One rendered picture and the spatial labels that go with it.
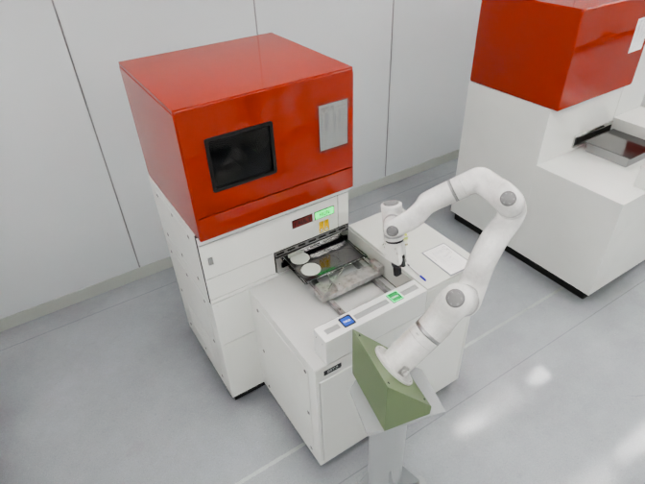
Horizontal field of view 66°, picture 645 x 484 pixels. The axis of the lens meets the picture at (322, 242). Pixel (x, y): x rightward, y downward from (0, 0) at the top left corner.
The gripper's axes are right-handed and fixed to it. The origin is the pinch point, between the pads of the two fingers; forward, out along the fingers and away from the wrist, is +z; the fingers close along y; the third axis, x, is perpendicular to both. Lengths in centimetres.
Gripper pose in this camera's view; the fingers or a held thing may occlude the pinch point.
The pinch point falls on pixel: (397, 271)
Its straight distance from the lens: 214.5
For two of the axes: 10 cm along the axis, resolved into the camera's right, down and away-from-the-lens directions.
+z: 1.5, 8.8, 4.4
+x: 8.4, -3.5, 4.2
